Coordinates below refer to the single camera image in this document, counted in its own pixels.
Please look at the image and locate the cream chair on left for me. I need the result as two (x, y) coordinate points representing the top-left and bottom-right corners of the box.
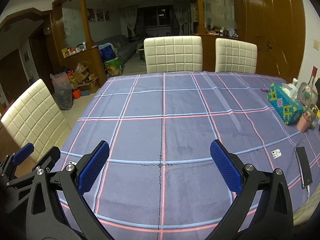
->
(1, 79), (71, 163)

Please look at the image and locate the cream chair far right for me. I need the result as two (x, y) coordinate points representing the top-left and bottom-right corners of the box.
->
(215, 38), (258, 74)

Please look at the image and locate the wooden door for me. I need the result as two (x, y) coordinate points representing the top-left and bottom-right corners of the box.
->
(234, 0), (305, 82)

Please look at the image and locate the black smartphone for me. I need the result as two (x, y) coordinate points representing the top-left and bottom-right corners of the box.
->
(295, 147), (313, 189)

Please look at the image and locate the grey sofa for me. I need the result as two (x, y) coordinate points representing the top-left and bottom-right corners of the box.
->
(95, 35), (144, 64)

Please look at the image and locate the glass liquor bottle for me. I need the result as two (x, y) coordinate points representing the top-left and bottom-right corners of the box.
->
(298, 66), (318, 108)

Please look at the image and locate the colourful shopping bag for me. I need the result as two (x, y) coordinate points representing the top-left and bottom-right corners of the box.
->
(103, 57), (123, 76)

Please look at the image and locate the orange bucket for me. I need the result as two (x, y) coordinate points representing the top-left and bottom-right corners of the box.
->
(72, 88), (81, 99)

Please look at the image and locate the purple plaid tablecloth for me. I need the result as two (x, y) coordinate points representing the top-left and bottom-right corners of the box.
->
(55, 72), (319, 239)

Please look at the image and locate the cream chair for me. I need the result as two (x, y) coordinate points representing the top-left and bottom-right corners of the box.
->
(1, 79), (71, 163)
(215, 38), (258, 74)
(144, 36), (203, 74)

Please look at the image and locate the beaded green tissue box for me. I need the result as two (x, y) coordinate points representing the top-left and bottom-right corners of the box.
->
(267, 83), (304, 125)

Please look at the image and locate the grey plastic trash bag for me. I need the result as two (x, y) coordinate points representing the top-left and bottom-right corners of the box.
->
(50, 72), (73, 111)

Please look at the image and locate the pink cup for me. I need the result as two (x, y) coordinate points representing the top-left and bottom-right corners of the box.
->
(297, 111), (311, 133)

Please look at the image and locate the cream chair far middle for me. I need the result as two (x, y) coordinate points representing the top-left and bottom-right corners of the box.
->
(144, 36), (203, 74)

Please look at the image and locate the white tablecloth label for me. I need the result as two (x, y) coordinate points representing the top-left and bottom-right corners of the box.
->
(271, 149), (281, 159)

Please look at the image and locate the cardboard boxes pile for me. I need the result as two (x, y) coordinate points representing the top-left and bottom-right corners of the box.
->
(67, 63), (99, 94)

